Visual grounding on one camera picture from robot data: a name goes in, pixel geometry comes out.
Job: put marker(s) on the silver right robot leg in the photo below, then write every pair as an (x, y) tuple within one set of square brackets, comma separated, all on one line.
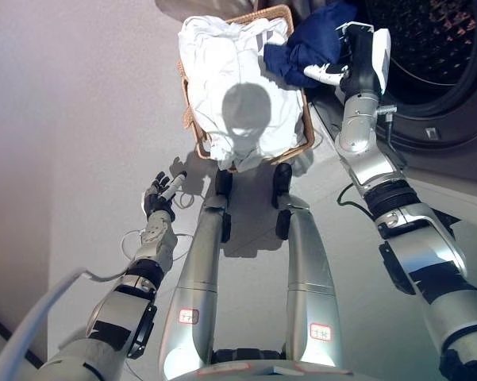
[(309, 278)]

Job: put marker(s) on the black left robot foot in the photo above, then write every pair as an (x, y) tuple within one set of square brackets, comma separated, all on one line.
[(223, 182)]

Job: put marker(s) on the black right robot foot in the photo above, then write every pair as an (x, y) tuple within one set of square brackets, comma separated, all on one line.
[(282, 178)]

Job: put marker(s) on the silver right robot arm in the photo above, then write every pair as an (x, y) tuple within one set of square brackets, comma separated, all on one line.
[(428, 254)]

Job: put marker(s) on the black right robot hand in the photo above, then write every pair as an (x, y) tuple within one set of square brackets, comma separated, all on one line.
[(361, 59)]

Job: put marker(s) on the grey front-load washing machine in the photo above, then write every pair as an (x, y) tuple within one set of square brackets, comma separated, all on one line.
[(440, 131)]

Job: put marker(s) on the white crumpled clothes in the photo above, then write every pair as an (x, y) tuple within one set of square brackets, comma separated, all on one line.
[(214, 71)]

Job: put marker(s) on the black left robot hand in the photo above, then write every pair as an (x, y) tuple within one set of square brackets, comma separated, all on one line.
[(160, 198)]

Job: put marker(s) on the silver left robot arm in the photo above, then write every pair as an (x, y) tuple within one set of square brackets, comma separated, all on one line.
[(119, 313)]

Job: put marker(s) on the black robot foot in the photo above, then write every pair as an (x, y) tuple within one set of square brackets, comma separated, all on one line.
[(282, 178), (223, 182)]

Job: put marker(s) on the dark blue garment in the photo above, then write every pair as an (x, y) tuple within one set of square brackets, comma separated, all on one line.
[(309, 43)]

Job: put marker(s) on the woven wicker laundry basket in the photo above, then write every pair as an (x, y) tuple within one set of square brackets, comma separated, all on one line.
[(307, 119)]

